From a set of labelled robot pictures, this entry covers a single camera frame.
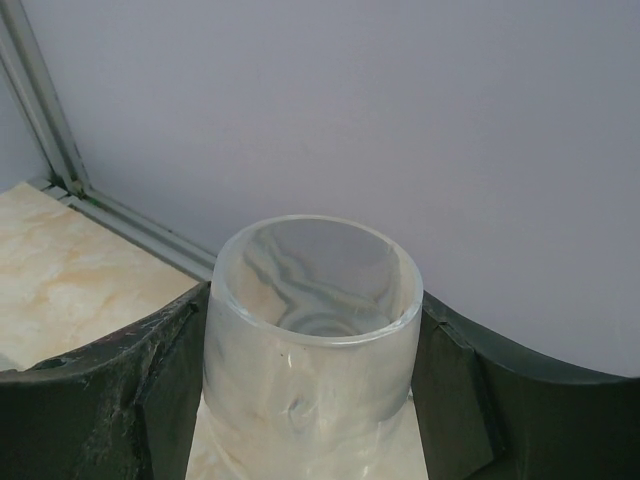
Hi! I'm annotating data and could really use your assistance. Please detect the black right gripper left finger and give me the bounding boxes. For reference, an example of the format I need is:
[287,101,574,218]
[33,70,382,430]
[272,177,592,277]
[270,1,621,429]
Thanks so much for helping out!
[1,283,210,479]

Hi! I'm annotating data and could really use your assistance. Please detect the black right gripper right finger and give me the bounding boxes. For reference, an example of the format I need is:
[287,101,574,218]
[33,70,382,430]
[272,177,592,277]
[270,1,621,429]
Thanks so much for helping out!
[412,294,639,479]

